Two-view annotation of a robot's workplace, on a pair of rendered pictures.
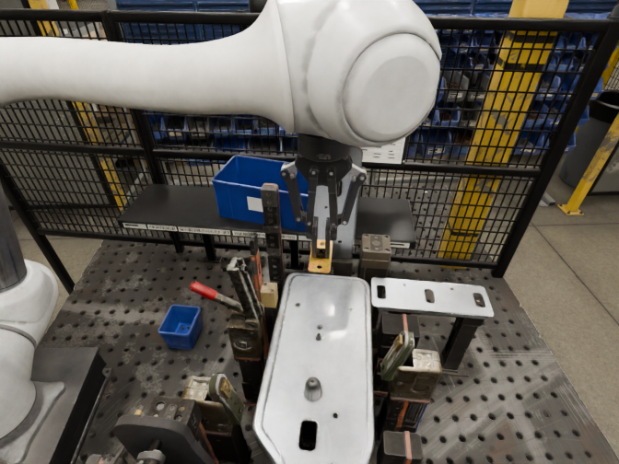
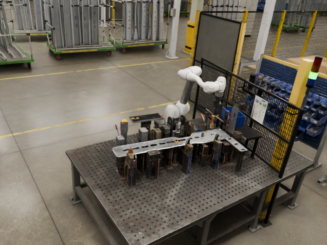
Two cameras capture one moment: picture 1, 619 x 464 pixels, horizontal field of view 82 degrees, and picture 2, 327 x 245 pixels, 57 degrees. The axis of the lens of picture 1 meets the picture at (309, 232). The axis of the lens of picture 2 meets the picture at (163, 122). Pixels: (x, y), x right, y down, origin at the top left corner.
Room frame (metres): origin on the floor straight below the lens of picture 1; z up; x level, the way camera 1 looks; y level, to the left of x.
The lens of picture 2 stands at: (-1.75, -2.25, 2.69)
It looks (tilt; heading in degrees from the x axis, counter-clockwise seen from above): 27 degrees down; 56
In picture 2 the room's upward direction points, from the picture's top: 5 degrees clockwise
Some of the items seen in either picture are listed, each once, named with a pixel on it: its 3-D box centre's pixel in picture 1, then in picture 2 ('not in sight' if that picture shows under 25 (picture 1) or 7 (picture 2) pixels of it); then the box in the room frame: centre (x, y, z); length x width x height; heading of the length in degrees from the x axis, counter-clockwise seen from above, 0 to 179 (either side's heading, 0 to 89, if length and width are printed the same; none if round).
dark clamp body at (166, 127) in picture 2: not in sight; (165, 141); (0.00, 0.23, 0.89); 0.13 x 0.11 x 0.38; 84
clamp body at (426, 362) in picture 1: (404, 401); (215, 154); (0.39, -0.22, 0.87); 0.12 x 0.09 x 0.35; 84
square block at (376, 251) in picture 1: (369, 287); (235, 145); (0.73, -0.18, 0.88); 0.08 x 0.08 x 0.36; 84
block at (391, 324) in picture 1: (391, 356); (223, 153); (0.52, -0.22, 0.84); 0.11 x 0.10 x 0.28; 84
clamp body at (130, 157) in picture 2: not in sight; (131, 169); (-0.60, -0.09, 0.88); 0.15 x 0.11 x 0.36; 84
